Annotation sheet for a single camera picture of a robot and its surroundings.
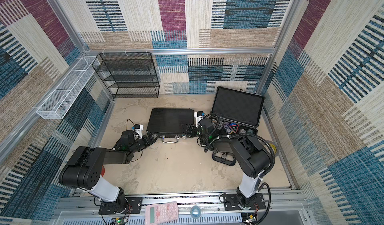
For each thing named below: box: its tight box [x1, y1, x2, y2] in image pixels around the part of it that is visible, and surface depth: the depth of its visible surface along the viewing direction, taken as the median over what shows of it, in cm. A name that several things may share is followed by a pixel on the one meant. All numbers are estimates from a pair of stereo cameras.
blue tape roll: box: [190, 205, 202, 219], surface depth 73 cm
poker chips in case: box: [211, 119, 254, 135], surface depth 99 cm
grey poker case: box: [209, 86, 266, 166], surface depth 101 cm
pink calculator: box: [144, 201, 179, 225], surface depth 71 cm
